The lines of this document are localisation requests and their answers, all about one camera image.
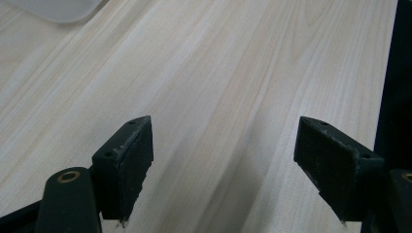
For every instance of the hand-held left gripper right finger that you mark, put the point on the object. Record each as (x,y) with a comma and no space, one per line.
(336,165)

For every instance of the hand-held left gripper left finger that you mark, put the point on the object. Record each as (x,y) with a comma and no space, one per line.
(126,171)

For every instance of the clear plastic container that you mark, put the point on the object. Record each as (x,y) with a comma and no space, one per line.
(58,9)

